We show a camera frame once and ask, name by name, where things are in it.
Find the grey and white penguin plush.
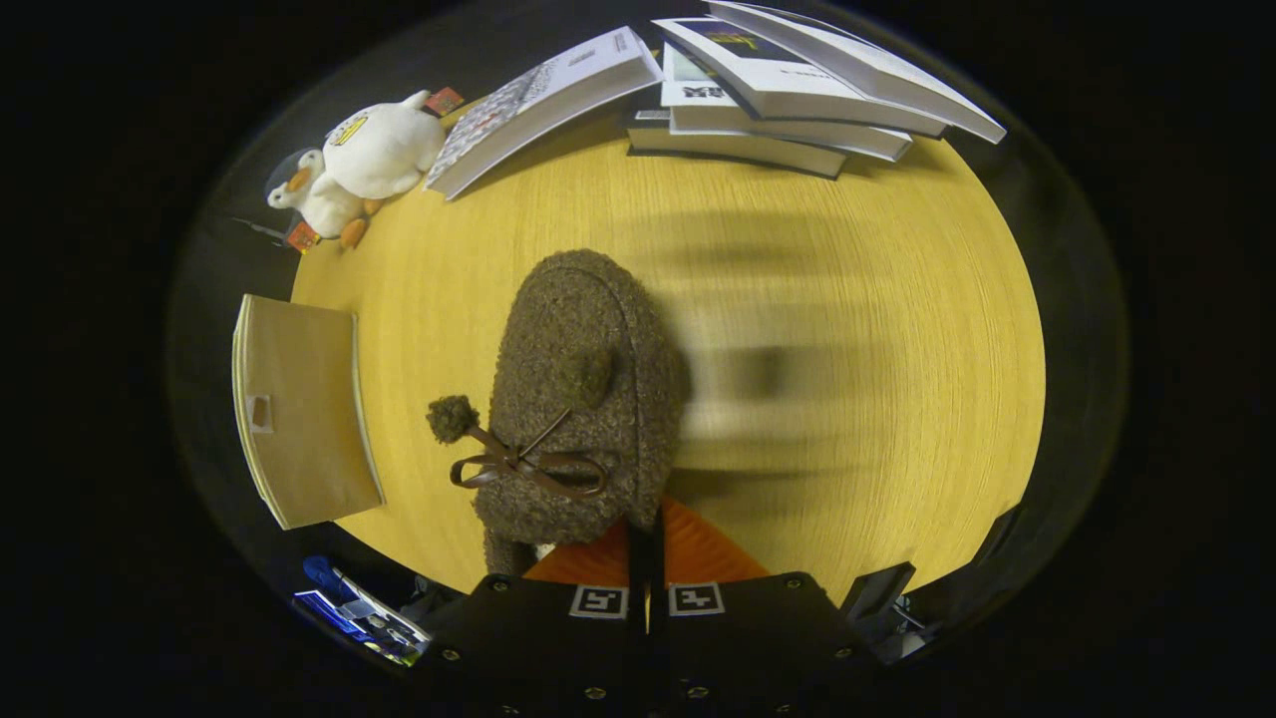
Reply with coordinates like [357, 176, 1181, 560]
[264, 148, 385, 255]

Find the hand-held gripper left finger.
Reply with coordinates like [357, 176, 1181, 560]
[424, 519, 649, 718]

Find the cream fabric storage box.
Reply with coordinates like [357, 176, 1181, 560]
[231, 294, 387, 532]

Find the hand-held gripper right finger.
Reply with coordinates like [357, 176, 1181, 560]
[650, 499, 883, 718]

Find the plain white book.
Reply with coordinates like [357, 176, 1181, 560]
[703, 0, 1008, 146]

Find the white book with black print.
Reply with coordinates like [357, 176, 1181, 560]
[661, 45, 913, 163]

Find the white duck plush toy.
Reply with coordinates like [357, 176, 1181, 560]
[321, 88, 467, 200]

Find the grey patterned book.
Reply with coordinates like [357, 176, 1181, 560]
[424, 27, 664, 202]

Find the brown fuzzy shoe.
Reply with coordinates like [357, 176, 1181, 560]
[427, 249, 691, 577]

